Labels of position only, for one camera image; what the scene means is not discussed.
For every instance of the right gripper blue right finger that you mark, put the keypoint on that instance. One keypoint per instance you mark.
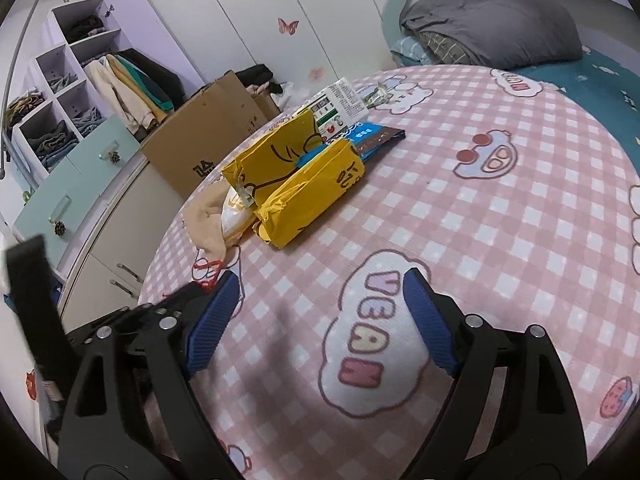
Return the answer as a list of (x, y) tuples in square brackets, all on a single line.
[(538, 431)]

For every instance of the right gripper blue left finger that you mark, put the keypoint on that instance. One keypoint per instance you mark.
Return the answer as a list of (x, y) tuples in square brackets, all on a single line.
[(132, 413)]

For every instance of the yellow cartoon snack box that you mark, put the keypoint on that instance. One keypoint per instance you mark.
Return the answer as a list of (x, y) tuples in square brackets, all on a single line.
[(289, 177)]

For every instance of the blue snack wrapper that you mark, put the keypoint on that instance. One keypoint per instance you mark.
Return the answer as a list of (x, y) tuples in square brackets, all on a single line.
[(370, 140)]

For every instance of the beige lower cabinet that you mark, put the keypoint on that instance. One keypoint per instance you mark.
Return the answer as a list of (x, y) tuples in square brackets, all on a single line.
[(113, 266)]

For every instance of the teal drawer unit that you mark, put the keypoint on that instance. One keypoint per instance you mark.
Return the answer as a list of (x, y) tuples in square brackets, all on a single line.
[(66, 195)]

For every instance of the beige cloth scrap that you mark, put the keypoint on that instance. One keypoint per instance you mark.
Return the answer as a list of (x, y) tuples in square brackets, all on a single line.
[(213, 219)]

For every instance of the hanging beige jacket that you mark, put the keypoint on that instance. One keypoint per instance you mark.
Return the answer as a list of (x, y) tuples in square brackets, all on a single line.
[(127, 105)]

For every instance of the tall brown cardboard box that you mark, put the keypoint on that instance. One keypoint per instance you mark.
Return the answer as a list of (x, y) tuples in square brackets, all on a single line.
[(194, 139)]

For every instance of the purple open shelf wardrobe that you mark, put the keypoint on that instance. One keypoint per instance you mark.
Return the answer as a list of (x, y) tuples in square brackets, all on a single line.
[(141, 51)]

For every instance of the pink checkered tablecloth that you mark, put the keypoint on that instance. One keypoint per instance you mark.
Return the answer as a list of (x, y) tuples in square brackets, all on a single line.
[(513, 200)]

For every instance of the white plastic bag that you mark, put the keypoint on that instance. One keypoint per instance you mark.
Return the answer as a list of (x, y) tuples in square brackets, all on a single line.
[(294, 95)]

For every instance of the white medicine box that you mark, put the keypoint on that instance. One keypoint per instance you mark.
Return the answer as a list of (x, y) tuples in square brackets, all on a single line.
[(336, 109)]

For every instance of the teal bed mattress cover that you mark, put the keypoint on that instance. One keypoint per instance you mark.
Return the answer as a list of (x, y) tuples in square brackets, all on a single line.
[(604, 88)]

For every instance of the white sliding wardrobe doors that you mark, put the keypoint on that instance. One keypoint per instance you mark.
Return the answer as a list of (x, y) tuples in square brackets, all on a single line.
[(310, 43)]

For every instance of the checked pillow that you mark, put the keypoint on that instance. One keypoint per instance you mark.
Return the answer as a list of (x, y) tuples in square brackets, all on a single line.
[(430, 49)]

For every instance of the grey folded duvet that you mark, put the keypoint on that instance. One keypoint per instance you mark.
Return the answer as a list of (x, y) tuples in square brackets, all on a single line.
[(503, 34)]

